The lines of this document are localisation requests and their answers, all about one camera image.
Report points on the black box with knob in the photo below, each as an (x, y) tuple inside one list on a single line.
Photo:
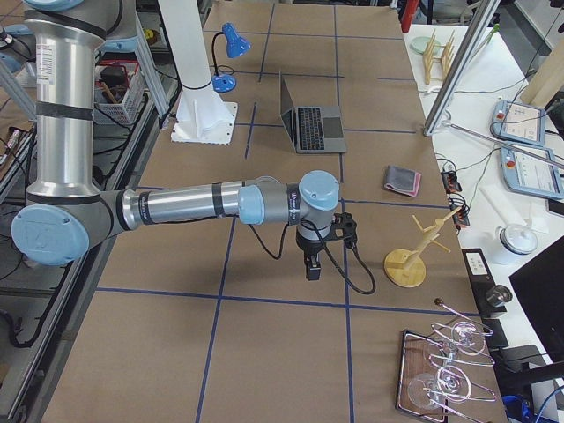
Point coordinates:
[(490, 298)]

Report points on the white second robot arm base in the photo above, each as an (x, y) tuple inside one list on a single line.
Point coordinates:
[(202, 116)]

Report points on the wooden mug tree stand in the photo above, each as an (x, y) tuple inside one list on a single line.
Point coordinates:
[(404, 267)]

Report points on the white enamel pot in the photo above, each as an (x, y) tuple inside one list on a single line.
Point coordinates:
[(511, 242)]

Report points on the pale green plate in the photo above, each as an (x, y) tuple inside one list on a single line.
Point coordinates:
[(420, 44)]

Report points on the wire glass rack tray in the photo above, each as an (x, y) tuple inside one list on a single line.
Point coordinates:
[(426, 353)]

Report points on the lower wine glass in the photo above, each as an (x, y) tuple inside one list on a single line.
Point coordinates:
[(433, 391)]

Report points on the lower teach pendant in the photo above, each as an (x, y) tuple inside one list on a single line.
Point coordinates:
[(525, 173)]

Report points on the upper wine glass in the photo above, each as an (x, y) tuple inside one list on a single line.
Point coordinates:
[(467, 338)]

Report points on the aluminium frame post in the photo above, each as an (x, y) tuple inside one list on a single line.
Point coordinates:
[(462, 58)]

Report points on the blue desk lamp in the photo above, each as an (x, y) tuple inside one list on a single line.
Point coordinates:
[(236, 46)]

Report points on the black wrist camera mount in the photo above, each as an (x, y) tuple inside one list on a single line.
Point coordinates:
[(343, 228)]

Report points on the teach pendant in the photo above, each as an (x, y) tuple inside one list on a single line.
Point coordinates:
[(525, 173), (517, 122)]

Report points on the grey pink folded cloth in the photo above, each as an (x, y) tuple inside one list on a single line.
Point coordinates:
[(402, 180)]

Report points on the upper teach pendant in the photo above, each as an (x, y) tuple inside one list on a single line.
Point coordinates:
[(517, 122)]

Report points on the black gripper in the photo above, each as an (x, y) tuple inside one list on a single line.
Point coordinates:
[(307, 248)]

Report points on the grey laptop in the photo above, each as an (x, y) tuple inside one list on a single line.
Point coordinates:
[(312, 129)]

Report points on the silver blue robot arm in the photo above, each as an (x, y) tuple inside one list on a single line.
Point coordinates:
[(67, 214)]

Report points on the black monitor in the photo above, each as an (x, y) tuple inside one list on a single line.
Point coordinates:
[(538, 286)]

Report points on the white plastic basket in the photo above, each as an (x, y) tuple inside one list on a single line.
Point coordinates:
[(118, 92)]

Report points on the wine glass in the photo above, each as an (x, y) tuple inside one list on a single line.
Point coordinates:
[(467, 338), (433, 391)]

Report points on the black orange electronics board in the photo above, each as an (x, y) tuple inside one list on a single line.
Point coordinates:
[(453, 191)]

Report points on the wooden dish rack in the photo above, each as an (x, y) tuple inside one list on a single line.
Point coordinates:
[(442, 54)]

